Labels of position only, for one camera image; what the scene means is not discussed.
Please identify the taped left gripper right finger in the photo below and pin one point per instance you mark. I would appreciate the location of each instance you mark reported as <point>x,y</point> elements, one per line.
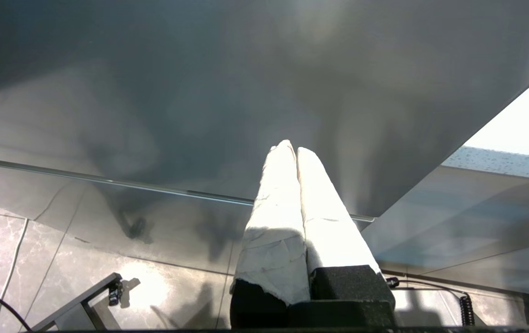
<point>329,222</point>

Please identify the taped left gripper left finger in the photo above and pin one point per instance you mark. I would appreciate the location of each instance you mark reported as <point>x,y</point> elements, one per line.
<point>276,231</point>

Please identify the grey base cabinet front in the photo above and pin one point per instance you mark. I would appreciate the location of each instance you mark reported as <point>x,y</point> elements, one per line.
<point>468,217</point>

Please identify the grey cabinet door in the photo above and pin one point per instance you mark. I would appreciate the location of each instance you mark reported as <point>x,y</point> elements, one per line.
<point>107,217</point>
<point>199,83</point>

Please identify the grey lower cabinet door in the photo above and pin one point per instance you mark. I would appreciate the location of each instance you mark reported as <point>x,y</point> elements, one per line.
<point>107,217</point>

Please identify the black metal table leg frame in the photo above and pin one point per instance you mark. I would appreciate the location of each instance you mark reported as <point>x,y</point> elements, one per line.
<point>75,305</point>

